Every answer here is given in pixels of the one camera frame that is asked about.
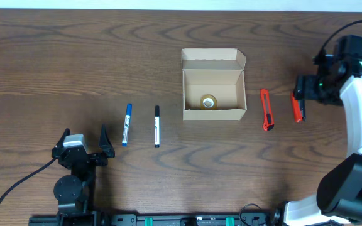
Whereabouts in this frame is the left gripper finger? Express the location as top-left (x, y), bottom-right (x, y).
top-left (99, 124), bottom-right (115, 158)
top-left (55, 128), bottom-right (70, 148)

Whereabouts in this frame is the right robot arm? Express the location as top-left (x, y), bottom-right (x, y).
top-left (270, 35), bottom-right (362, 225)

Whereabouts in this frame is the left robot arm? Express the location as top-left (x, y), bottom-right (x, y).
top-left (52, 126), bottom-right (115, 225)

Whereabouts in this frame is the red utility knife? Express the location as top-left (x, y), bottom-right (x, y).
top-left (260, 89), bottom-right (275, 131)

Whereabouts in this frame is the yellow tape roll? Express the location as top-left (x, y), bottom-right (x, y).
top-left (200, 95), bottom-right (217, 110)

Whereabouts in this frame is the black whiteboard marker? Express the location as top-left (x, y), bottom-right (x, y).
top-left (154, 105), bottom-right (160, 148)

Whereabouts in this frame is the cardboard box with open lid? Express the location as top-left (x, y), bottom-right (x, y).
top-left (181, 48), bottom-right (247, 121)

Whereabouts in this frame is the blue whiteboard marker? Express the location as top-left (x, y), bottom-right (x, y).
top-left (121, 104), bottom-right (132, 146)

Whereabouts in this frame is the red and black stapler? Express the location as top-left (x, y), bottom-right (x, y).
top-left (290, 92), bottom-right (306, 123)

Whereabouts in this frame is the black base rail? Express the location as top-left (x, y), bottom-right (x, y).
top-left (28, 210), bottom-right (277, 226)

